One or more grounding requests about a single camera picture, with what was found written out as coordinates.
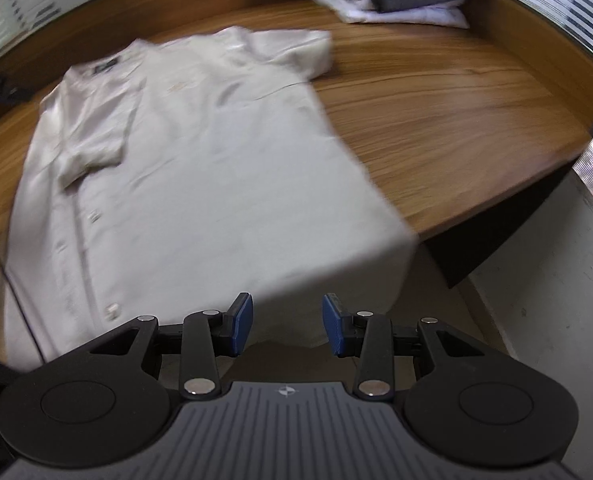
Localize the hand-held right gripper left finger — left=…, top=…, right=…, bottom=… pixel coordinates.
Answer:
left=83, top=292, right=254, bottom=402

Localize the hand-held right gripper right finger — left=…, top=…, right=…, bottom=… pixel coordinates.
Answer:
left=322, top=292, right=485, bottom=402

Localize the beige short-sleeved shirt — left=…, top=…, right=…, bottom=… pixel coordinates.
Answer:
left=4, top=26, right=420, bottom=367

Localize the striped frosted glass partition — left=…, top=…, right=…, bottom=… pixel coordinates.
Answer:
left=0, top=0, right=127, bottom=74
left=476, top=0, right=593, bottom=80

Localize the white folded garment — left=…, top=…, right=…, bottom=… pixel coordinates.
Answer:
left=313, top=0, right=471, bottom=29

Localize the black cable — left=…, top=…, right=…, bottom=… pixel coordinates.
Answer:
left=0, top=224, right=48, bottom=363

